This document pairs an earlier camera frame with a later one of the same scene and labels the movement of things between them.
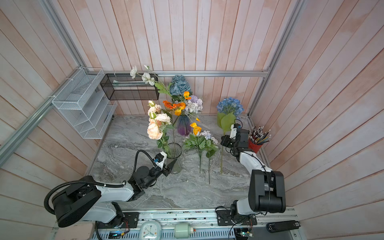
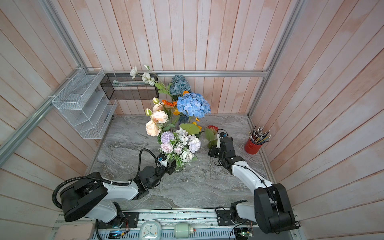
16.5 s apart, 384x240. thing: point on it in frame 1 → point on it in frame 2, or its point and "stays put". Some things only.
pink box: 77,231 stays put
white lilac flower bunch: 203,141 → 180,144
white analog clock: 150,230 stays put
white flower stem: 146,77 stays put
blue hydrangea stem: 228,110 → 193,104
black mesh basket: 123,87 stays put
